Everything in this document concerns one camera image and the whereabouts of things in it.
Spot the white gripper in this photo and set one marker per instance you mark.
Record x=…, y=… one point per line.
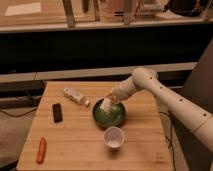
x=122, y=91

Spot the white sponge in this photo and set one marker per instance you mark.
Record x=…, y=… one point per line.
x=106, y=104

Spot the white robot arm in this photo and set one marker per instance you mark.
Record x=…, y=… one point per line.
x=196, y=119

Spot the green ceramic bowl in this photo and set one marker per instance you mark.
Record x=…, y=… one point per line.
x=114, y=117

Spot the small plastic bottle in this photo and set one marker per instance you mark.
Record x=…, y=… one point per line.
x=76, y=96

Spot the white paper cup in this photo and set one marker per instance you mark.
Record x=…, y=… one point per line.
x=114, y=138

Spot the black rectangular block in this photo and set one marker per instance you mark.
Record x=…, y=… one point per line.
x=57, y=112

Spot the orange carrot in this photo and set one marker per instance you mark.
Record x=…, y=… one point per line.
x=41, y=151

